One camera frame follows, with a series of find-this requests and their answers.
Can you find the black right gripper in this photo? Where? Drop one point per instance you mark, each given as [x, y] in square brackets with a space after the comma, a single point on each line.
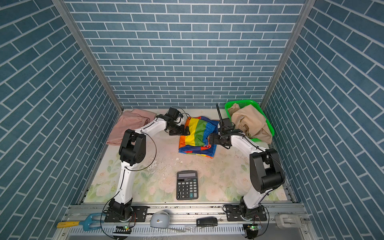
[215, 141]

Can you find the green plastic basket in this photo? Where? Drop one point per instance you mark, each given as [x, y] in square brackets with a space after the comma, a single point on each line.
[244, 103]

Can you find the circuit board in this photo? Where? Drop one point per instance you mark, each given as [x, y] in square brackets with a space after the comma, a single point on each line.
[251, 231]
[121, 232]

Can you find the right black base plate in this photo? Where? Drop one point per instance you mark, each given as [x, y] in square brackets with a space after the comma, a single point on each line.
[236, 213]

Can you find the black key fob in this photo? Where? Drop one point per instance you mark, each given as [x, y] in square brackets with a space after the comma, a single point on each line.
[207, 222]

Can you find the grey tape measure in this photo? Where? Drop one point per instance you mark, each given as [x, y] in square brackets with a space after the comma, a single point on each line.
[160, 220]

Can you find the beige shorts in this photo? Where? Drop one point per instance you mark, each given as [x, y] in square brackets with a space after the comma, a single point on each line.
[251, 122]

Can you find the right circuit board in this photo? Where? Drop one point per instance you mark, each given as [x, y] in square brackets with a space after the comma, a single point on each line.
[251, 231]

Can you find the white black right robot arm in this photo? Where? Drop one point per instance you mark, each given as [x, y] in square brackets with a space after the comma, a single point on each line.
[266, 172]

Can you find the aluminium front rail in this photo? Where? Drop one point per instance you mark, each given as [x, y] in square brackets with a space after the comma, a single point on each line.
[183, 224]

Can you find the left circuit board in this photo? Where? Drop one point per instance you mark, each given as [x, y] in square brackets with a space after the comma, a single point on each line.
[121, 232]

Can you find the blue yellow hand fork tool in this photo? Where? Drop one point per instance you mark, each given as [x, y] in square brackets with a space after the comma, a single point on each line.
[92, 222]

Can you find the aluminium corner post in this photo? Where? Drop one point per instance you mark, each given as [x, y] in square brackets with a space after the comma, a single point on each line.
[74, 29]

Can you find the black desk calculator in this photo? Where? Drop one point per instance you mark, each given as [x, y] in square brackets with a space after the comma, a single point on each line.
[187, 185]

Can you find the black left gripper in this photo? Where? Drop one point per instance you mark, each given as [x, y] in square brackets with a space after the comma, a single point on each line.
[180, 130]

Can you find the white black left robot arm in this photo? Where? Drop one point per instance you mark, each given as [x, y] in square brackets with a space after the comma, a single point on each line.
[132, 152]

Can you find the pink shorts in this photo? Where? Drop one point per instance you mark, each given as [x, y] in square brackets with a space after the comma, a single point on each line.
[129, 120]

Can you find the grey plastic handle bracket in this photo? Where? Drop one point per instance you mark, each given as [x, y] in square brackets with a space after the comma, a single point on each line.
[287, 221]

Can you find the rainbow striped shorts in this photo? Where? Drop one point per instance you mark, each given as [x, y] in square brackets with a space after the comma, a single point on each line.
[197, 143]

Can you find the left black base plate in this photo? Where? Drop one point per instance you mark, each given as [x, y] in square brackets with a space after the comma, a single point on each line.
[139, 213]

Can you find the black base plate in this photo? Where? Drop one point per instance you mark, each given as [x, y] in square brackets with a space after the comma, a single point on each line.
[139, 213]
[236, 213]

